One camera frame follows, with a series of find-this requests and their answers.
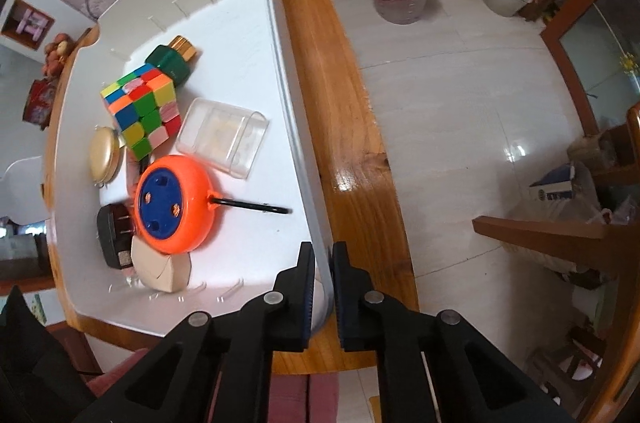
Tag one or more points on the colourful puzzle cube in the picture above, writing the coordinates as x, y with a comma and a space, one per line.
140, 108

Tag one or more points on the orange round tape measure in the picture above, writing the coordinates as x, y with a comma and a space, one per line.
195, 203

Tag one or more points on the bowl of fruit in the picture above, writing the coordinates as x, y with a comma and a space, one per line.
57, 50

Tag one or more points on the wooden glass cabinet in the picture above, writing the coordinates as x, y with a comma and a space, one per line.
595, 28

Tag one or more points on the maroon pants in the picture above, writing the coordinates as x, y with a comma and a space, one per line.
305, 393

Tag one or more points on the gold round compact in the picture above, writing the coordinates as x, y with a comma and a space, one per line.
104, 155

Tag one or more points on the clear plastic box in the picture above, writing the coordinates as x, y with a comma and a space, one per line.
220, 138

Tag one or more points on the green perfume bottle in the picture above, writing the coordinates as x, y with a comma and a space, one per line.
167, 63

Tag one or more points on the wooden chair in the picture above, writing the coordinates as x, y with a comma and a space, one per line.
540, 233

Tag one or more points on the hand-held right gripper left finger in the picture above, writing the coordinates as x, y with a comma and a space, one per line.
310, 293

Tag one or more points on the white plastic chair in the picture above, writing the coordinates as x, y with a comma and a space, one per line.
22, 188

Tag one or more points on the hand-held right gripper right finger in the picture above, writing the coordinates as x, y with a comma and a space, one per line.
341, 298

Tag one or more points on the clear plastic bag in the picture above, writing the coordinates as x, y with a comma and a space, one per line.
585, 198

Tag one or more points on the black power adapter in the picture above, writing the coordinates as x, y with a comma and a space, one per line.
112, 233

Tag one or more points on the red tin box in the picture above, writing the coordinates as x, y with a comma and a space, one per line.
40, 100

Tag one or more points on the pink packaged item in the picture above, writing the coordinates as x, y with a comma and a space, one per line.
30, 25

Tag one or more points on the beige box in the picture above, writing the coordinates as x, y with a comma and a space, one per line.
160, 270

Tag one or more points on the white foam tray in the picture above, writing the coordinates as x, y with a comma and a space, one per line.
235, 28

